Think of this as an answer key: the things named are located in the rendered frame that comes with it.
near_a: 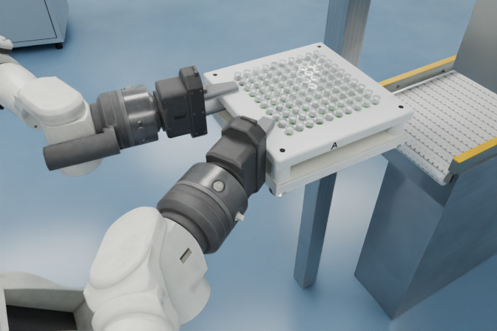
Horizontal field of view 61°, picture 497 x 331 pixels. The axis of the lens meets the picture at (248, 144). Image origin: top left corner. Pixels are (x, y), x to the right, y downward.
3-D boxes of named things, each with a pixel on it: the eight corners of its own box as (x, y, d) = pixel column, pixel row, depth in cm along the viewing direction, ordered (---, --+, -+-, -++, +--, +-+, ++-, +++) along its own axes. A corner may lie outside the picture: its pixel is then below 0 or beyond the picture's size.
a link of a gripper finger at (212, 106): (234, 93, 70) (198, 101, 69) (240, 103, 68) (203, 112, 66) (234, 100, 71) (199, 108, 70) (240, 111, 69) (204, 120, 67)
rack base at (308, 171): (316, 72, 85) (318, 62, 83) (404, 144, 69) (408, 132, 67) (204, 106, 76) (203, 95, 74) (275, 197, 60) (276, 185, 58)
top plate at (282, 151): (319, 50, 81) (321, 41, 80) (413, 120, 65) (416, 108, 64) (203, 82, 72) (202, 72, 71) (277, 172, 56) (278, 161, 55)
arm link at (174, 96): (188, 51, 66) (110, 66, 63) (205, 83, 59) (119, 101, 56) (195, 114, 74) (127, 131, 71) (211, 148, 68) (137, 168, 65)
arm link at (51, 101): (106, 146, 64) (61, 112, 71) (90, 97, 58) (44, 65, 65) (66, 168, 60) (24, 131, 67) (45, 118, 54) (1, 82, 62)
